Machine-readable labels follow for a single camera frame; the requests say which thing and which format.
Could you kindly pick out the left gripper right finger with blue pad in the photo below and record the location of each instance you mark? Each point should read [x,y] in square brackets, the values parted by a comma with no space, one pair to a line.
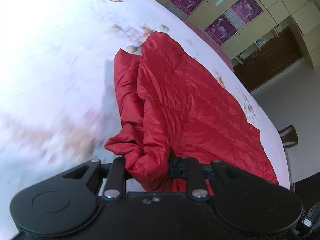
[190,171]

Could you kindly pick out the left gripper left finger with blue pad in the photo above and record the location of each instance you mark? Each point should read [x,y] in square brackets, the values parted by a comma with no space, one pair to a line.
[114,173]

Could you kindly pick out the red puffer jacket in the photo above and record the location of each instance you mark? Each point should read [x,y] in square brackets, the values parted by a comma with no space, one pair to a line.
[171,106]

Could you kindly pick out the white floral bed sheet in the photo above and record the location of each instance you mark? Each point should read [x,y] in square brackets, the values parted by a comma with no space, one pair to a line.
[58,106]

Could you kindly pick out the wooden chair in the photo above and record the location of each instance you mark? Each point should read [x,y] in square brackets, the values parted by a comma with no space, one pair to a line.
[289,137]

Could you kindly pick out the corner shelf unit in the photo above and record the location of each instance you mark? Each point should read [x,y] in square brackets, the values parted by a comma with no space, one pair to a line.
[256,46]

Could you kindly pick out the pink plaid bed cover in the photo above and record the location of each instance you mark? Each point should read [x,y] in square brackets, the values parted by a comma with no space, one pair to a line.
[211,43]

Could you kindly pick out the lower right purple poster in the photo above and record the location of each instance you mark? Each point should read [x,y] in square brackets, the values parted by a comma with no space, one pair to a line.
[221,30]

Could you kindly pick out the purple poster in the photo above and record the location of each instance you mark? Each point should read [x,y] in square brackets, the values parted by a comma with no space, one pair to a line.
[221,30]
[243,12]
[183,8]

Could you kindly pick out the brown wooden door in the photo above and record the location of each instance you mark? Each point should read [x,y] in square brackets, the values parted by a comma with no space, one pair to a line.
[278,54]

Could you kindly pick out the cream wardrobe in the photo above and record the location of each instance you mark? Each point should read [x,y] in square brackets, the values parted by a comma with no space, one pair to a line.
[301,15]

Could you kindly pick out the upper right purple poster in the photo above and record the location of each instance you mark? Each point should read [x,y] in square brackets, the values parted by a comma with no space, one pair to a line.
[243,12]

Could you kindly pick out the lower left purple poster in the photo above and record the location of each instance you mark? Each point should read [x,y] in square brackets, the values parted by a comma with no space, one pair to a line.
[183,8]

